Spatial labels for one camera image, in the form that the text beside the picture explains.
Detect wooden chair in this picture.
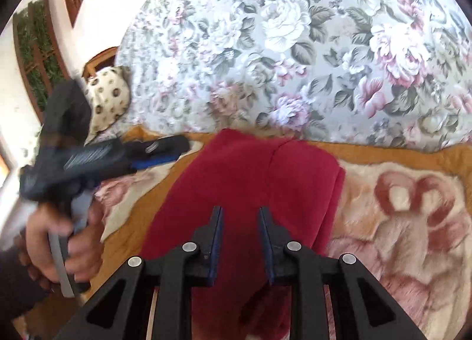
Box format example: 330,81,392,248
81,46,119,79

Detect floral bed sheet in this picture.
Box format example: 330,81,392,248
117,0,472,154

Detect person's left forearm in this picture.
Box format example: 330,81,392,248
0,242,50,326

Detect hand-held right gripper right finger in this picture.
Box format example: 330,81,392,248
258,206,425,340

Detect red pants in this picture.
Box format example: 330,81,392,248
139,128,347,340

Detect person's left hand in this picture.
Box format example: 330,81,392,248
18,202,107,286

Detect cream patterned pillow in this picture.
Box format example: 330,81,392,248
83,65,132,146

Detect orange and white plush blanket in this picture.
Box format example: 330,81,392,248
11,124,472,340

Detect wooden framed window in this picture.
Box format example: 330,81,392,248
12,0,71,112

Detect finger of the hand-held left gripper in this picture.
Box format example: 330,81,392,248
124,134,191,171

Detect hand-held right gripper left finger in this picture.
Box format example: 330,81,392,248
55,206,225,340

